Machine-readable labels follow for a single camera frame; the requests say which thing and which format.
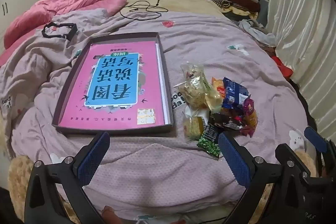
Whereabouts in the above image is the red yellow snack packet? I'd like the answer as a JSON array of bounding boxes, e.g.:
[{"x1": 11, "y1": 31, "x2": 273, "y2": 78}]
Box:
[{"x1": 247, "y1": 110, "x2": 259, "y2": 132}]

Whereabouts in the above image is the shallow grey cardboard box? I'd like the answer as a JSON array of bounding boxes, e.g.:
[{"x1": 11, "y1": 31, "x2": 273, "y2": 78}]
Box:
[{"x1": 52, "y1": 32, "x2": 176, "y2": 138}]

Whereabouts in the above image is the beige bed sheet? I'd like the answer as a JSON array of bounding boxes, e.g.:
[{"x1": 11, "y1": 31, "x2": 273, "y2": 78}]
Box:
[{"x1": 110, "y1": 0, "x2": 226, "y2": 20}]

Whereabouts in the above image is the blue foil snack packet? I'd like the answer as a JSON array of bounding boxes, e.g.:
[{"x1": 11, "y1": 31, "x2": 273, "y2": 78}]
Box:
[{"x1": 222, "y1": 77, "x2": 250, "y2": 109}]

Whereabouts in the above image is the white grey garment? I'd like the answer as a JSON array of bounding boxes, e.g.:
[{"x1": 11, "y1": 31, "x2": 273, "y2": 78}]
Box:
[{"x1": 238, "y1": 19, "x2": 277, "y2": 47}]

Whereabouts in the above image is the green pea snack packet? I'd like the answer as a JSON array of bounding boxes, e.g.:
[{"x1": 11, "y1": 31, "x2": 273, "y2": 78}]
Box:
[{"x1": 197, "y1": 123, "x2": 221, "y2": 159}]

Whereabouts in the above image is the pink quilt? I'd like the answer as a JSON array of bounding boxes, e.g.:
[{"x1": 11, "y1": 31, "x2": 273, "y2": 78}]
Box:
[{"x1": 0, "y1": 0, "x2": 128, "y2": 67}]

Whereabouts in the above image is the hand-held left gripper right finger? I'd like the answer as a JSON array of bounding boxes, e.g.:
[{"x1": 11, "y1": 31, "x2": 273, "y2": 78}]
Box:
[{"x1": 218, "y1": 132, "x2": 311, "y2": 224}]

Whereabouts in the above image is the light green snack packet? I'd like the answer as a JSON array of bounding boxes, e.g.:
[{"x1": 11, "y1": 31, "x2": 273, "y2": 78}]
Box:
[{"x1": 205, "y1": 88, "x2": 223, "y2": 113}]

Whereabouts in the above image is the tan fleece blanket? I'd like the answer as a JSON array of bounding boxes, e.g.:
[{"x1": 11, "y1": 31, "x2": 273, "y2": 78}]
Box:
[{"x1": 8, "y1": 154, "x2": 82, "y2": 224}]

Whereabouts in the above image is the lilac printed duvet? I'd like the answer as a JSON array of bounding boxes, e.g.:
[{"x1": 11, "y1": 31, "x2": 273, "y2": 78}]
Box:
[{"x1": 0, "y1": 7, "x2": 310, "y2": 224}]

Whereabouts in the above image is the clear bag yellow snack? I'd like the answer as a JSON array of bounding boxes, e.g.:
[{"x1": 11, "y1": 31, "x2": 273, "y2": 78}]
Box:
[{"x1": 175, "y1": 77, "x2": 210, "y2": 109}]

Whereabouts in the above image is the purple snack packet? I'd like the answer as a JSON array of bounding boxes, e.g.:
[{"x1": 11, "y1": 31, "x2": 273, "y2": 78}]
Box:
[{"x1": 238, "y1": 98, "x2": 256, "y2": 138}]

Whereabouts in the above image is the black cable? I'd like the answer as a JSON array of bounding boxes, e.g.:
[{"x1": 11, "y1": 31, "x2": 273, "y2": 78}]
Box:
[{"x1": 119, "y1": 0, "x2": 168, "y2": 21}]

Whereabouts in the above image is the brown chocolate bar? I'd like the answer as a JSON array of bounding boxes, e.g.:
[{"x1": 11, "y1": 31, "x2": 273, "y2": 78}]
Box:
[{"x1": 210, "y1": 112, "x2": 250, "y2": 130}]

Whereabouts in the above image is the person's left hand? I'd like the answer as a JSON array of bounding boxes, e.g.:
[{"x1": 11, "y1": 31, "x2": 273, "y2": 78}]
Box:
[{"x1": 102, "y1": 205, "x2": 122, "y2": 224}]

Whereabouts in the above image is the pink blue book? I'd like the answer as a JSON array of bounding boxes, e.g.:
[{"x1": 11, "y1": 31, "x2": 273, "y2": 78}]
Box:
[{"x1": 56, "y1": 40, "x2": 168, "y2": 126}]

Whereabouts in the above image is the black plastic frame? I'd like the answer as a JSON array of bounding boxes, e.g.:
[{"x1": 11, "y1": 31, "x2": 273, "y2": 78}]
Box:
[{"x1": 41, "y1": 22, "x2": 77, "y2": 42}]

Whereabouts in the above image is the red cloth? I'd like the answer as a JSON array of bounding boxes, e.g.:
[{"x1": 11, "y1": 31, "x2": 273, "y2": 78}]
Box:
[{"x1": 272, "y1": 56, "x2": 294, "y2": 77}]

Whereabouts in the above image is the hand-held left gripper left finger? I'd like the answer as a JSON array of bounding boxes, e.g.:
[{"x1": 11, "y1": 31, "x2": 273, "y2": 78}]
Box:
[{"x1": 25, "y1": 132, "x2": 111, "y2": 224}]

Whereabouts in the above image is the cream satin curtain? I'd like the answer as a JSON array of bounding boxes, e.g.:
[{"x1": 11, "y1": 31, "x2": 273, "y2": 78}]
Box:
[{"x1": 265, "y1": 0, "x2": 336, "y2": 140}]

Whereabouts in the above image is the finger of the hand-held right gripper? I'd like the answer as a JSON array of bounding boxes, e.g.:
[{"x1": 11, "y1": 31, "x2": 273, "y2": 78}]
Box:
[
  {"x1": 276, "y1": 143, "x2": 319, "y2": 188},
  {"x1": 304, "y1": 126, "x2": 336, "y2": 178}
]

